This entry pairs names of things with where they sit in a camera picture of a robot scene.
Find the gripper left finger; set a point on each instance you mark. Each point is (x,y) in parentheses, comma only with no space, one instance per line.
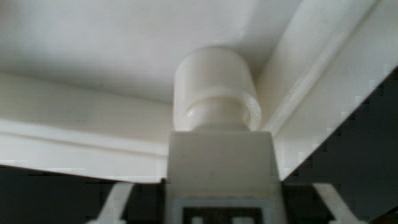
(111,213)

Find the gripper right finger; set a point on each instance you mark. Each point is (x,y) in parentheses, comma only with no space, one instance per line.
(336,205)

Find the white table leg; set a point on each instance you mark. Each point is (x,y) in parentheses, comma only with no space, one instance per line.
(223,180)

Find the white square table top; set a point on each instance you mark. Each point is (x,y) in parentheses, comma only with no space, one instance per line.
(90,54)

